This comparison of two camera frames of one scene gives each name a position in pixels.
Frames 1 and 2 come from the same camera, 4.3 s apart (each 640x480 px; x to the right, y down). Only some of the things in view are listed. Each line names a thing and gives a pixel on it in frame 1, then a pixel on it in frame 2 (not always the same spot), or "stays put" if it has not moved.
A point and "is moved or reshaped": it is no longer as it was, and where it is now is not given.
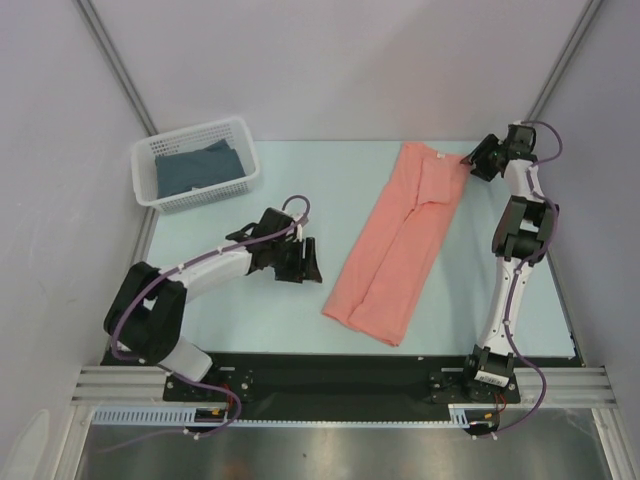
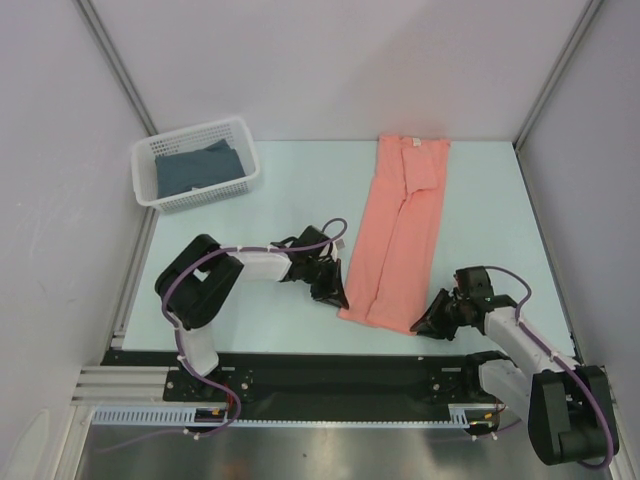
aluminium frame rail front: (121, 385) stays put
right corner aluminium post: (564, 59) stays put
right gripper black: (483, 158) → (441, 311)
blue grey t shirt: (216, 164) stays put
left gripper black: (300, 271) → (332, 292)
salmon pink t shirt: (375, 293) is moved or reshaped
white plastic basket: (195, 166) stays put
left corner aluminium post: (86, 10) stays put
